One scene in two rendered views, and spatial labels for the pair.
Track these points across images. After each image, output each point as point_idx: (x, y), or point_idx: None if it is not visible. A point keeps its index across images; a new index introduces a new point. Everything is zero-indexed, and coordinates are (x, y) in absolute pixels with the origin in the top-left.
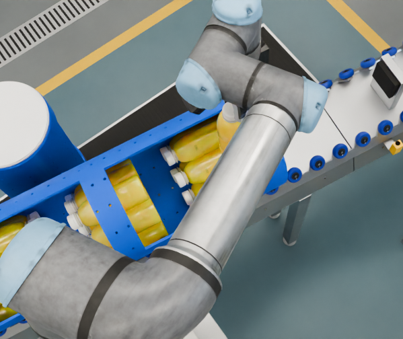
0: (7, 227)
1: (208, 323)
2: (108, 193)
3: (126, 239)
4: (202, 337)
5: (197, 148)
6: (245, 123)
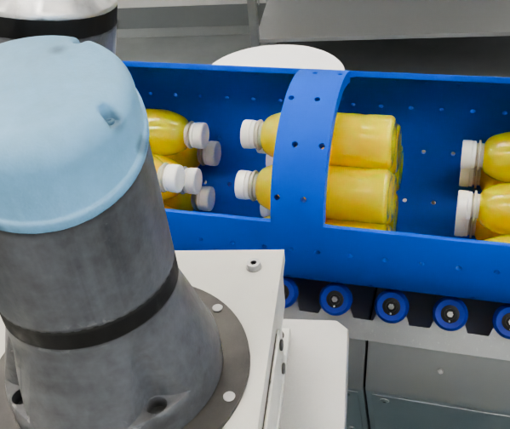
0: (164, 109)
1: (330, 356)
2: (329, 86)
3: (303, 169)
4: (296, 369)
5: None
6: None
